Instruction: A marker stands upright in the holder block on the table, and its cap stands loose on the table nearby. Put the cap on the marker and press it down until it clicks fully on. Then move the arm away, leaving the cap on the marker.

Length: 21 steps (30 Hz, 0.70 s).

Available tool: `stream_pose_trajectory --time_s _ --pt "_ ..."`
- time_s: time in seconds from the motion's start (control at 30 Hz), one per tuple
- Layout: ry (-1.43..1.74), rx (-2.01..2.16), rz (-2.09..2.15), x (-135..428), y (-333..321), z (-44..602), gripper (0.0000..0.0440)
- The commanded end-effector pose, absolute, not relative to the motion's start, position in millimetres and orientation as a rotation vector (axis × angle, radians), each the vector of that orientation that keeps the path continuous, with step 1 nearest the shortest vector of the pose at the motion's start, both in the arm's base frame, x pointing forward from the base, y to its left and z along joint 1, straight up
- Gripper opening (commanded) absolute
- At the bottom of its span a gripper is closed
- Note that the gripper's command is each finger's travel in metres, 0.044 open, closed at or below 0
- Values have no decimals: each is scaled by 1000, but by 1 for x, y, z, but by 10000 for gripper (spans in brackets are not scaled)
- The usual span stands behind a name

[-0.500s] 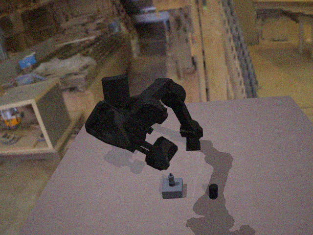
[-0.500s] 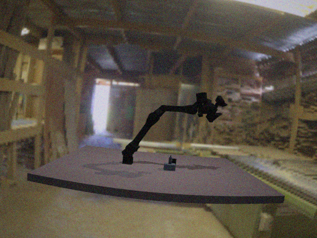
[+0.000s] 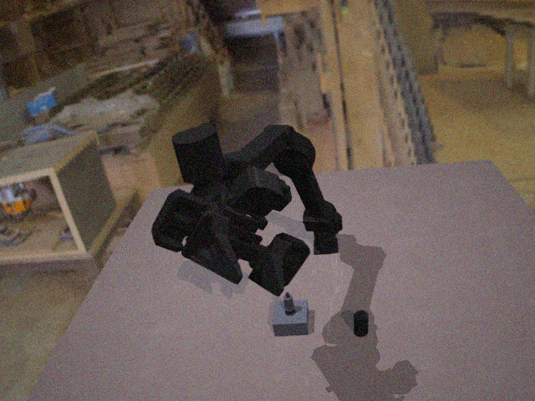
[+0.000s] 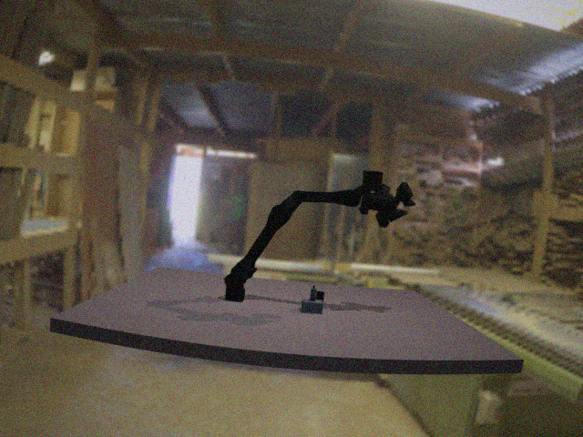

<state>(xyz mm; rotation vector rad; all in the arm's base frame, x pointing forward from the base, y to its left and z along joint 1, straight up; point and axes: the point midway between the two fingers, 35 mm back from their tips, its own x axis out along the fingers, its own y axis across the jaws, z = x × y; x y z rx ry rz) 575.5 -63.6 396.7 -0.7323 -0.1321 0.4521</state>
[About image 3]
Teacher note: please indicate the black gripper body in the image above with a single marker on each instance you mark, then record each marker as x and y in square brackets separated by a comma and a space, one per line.
[181, 212]

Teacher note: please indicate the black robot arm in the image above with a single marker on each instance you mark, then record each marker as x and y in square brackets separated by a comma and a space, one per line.
[245, 186]

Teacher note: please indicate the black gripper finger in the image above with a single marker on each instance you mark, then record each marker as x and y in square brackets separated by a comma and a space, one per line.
[209, 247]
[268, 272]

